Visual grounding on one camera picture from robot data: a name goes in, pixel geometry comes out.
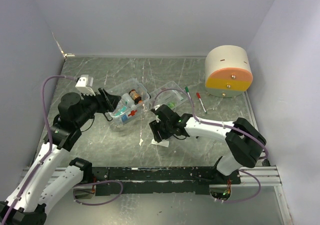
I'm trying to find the red capped marker pen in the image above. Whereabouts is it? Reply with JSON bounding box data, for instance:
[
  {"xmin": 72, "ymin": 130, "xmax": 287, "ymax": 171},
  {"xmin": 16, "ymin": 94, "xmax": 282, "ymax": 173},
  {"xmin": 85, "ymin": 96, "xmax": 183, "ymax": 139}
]
[{"xmin": 196, "ymin": 92, "xmax": 207, "ymax": 114}]

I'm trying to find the aluminium frame rail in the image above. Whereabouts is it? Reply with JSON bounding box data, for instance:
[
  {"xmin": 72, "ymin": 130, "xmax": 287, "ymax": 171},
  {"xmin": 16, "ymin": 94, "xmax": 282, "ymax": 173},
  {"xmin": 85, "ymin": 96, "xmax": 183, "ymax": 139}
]
[{"xmin": 18, "ymin": 166, "xmax": 283, "ymax": 187}]

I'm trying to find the clear plastic box lid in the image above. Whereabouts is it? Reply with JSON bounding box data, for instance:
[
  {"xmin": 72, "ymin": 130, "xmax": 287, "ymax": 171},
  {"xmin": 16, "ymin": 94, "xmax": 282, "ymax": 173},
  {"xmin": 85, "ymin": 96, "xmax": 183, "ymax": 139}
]
[{"xmin": 170, "ymin": 136, "xmax": 228, "ymax": 162}]

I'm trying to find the white bandage wrapper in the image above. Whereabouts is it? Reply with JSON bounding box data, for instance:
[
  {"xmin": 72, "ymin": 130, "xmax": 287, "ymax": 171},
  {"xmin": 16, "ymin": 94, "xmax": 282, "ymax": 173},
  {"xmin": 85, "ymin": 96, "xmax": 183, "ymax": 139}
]
[{"xmin": 151, "ymin": 139, "xmax": 170, "ymax": 148}]

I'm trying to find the green capped marker pen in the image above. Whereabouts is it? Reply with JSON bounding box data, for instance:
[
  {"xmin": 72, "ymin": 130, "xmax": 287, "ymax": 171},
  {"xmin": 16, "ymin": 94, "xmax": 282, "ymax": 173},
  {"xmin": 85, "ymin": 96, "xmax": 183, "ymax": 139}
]
[{"xmin": 184, "ymin": 86, "xmax": 194, "ymax": 107}]

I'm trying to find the cream round drawer cabinet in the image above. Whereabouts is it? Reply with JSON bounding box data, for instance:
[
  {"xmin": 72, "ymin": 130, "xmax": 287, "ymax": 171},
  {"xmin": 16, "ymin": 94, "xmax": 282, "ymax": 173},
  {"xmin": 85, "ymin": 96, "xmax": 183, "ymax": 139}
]
[{"xmin": 204, "ymin": 45, "xmax": 253, "ymax": 98}]

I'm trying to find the blue white medicine bottle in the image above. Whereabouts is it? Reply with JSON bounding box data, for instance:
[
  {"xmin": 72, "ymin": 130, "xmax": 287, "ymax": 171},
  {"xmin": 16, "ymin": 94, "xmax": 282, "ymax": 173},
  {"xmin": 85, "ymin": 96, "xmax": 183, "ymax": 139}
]
[{"xmin": 121, "ymin": 114, "xmax": 128, "ymax": 124}]

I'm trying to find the brown orange medicine bottle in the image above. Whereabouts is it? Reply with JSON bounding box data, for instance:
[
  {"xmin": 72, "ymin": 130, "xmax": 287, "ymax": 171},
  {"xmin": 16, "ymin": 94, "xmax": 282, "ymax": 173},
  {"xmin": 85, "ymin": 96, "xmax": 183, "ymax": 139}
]
[{"xmin": 128, "ymin": 89, "xmax": 143, "ymax": 105}]

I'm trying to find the white teal medicine bottle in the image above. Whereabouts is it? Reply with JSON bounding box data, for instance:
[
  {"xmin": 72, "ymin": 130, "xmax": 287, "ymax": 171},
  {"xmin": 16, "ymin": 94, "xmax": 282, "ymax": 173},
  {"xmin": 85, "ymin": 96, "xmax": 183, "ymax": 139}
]
[{"xmin": 121, "ymin": 93, "xmax": 135, "ymax": 108}]

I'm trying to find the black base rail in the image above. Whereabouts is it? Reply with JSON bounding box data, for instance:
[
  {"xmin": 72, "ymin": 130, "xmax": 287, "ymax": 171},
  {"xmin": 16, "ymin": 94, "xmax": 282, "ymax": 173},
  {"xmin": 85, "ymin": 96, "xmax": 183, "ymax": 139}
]
[{"xmin": 80, "ymin": 166, "xmax": 241, "ymax": 195}]

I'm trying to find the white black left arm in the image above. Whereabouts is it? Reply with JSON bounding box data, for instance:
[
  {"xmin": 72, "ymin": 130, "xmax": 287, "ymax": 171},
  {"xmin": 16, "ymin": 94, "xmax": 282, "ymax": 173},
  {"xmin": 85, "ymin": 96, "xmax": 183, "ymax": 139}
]
[{"xmin": 0, "ymin": 75, "xmax": 122, "ymax": 225}]

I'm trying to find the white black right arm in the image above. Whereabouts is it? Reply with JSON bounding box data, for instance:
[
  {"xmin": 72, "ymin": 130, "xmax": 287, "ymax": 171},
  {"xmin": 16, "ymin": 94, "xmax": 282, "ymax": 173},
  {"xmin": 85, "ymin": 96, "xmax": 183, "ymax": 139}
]
[{"xmin": 149, "ymin": 104, "xmax": 267, "ymax": 176}]

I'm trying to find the small green medicine box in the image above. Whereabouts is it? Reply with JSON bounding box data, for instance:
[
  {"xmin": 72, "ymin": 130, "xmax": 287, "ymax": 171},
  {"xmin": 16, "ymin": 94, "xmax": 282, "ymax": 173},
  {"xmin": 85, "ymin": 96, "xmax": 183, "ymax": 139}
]
[{"xmin": 168, "ymin": 102, "xmax": 175, "ymax": 108}]

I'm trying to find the teal blister pack bag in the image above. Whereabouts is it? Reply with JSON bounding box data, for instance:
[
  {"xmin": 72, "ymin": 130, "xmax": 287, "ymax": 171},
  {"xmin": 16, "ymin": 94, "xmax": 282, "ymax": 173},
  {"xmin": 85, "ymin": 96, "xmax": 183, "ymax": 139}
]
[{"xmin": 112, "ymin": 105, "xmax": 128, "ymax": 117}]

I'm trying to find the clear plastic medicine box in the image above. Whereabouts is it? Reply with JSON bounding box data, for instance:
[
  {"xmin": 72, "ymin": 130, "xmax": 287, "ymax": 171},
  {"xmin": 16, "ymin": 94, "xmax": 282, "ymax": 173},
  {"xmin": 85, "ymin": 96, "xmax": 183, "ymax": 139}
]
[{"xmin": 106, "ymin": 78, "xmax": 151, "ymax": 127}]

